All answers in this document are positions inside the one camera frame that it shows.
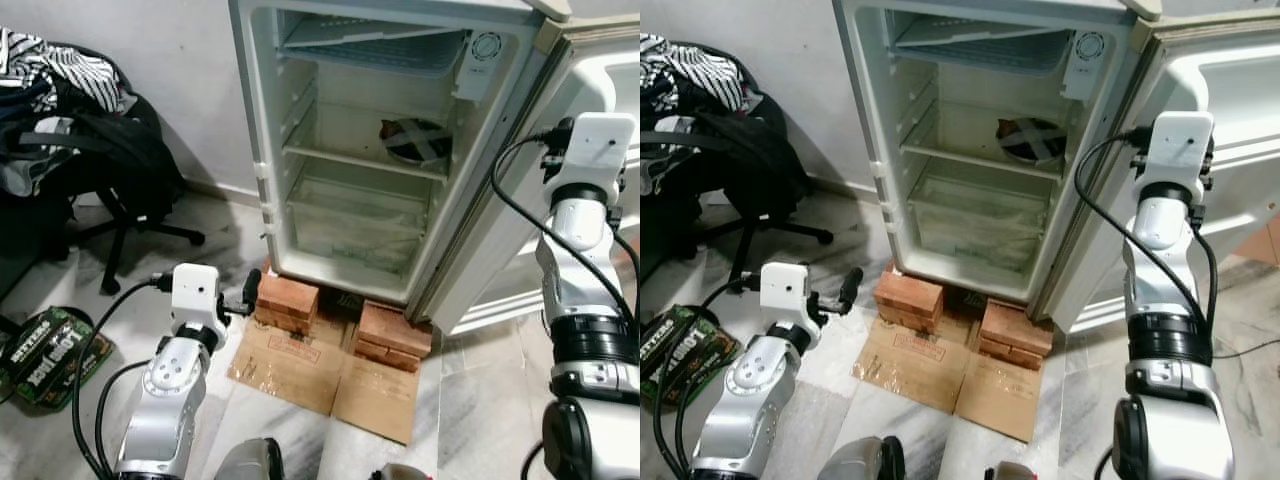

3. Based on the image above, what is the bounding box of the purple snack packet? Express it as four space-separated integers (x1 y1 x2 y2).
382 120 446 161
998 120 1063 161

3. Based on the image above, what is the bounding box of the round steel bowl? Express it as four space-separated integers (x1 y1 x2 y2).
378 117 451 166
995 117 1069 166

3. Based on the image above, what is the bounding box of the white tape cross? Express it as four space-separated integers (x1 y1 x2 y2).
1004 120 1063 161
388 120 446 161

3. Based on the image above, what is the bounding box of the glass fridge shelf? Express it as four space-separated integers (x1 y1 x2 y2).
282 140 446 181
900 140 1066 181

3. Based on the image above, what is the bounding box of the white fridge cabinet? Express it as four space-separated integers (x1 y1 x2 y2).
228 0 571 311
832 0 1166 306

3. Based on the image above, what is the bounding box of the white fridge thermostat box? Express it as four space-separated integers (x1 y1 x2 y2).
452 30 501 101
1062 30 1111 101

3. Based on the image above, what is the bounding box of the cardboard sheet with red print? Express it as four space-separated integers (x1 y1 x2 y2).
228 315 351 416
852 315 976 413

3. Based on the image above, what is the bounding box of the black office chair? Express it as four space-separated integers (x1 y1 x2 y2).
640 40 836 291
0 40 206 296

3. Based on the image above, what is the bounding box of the clear crisper drawer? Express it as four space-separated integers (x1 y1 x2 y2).
905 170 1056 271
285 170 436 276

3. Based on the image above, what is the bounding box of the green black Long Jack box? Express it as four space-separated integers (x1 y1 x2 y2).
0 305 116 411
642 305 736 406

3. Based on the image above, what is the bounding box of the grey robot left leg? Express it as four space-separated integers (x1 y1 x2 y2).
215 437 286 480
818 437 906 480

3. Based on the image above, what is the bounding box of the black backpack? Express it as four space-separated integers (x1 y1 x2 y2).
15 105 186 226
655 105 811 226

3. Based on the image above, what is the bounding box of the grey garment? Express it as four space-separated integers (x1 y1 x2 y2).
640 150 681 196
0 150 51 198

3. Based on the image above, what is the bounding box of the black white striped cloth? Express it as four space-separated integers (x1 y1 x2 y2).
0 28 129 113
640 35 751 113

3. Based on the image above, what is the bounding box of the freezer compartment flap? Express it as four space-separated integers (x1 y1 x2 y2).
890 10 1086 73

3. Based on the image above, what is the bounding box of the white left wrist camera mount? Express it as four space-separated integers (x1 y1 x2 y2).
170 263 223 329
760 262 813 329

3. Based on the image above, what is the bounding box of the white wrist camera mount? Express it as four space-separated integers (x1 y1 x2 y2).
565 112 639 191
760 262 813 329
1145 110 1216 191
170 263 223 329

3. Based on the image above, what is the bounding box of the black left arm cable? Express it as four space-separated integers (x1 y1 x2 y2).
93 360 151 471
72 275 176 480
672 360 736 471
652 275 766 480

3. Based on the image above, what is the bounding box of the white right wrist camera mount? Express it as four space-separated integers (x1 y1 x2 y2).
565 112 639 191
1145 110 1216 191

